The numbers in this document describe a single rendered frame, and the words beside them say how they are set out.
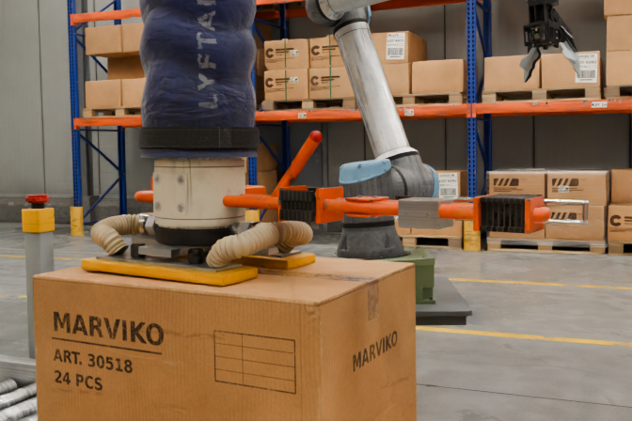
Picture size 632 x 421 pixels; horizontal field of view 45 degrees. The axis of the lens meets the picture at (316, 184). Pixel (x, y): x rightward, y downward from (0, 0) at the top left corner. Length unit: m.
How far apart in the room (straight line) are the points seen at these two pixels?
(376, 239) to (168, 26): 0.97
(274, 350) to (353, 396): 0.16
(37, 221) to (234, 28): 1.16
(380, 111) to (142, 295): 1.20
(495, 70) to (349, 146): 2.64
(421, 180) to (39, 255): 1.15
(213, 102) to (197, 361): 0.44
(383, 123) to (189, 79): 1.04
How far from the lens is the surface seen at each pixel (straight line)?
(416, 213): 1.18
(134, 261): 1.40
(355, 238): 2.10
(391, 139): 2.28
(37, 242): 2.39
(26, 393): 2.18
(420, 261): 2.02
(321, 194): 1.25
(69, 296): 1.43
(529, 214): 1.11
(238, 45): 1.39
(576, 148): 9.66
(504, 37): 9.84
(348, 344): 1.22
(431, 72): 8.63
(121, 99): 10.47
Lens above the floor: 1.17
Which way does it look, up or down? 3 degrees down
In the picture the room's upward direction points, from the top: 1 degrees counter-clockwise
